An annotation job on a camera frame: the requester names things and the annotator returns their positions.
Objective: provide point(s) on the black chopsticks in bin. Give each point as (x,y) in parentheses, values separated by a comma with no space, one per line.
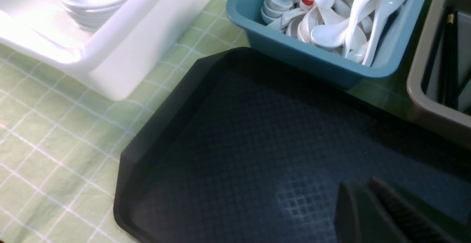
(445,45)

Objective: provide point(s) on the green checkered tablecloth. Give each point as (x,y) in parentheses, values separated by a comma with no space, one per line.
(61,141)

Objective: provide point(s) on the pile of white spoons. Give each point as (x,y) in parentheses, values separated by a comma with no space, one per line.
(349,28)

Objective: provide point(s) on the teal plastic bin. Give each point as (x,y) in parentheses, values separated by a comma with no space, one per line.
(318,62)

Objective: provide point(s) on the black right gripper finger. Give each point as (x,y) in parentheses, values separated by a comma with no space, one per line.
(380,211)

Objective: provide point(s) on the brown plastic bin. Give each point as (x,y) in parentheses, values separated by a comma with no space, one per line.
(454,125)

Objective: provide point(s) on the black serving tray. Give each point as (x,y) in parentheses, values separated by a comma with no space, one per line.
(247,149)

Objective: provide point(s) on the large white plastic tub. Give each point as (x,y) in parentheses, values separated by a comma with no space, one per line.
(114,59)

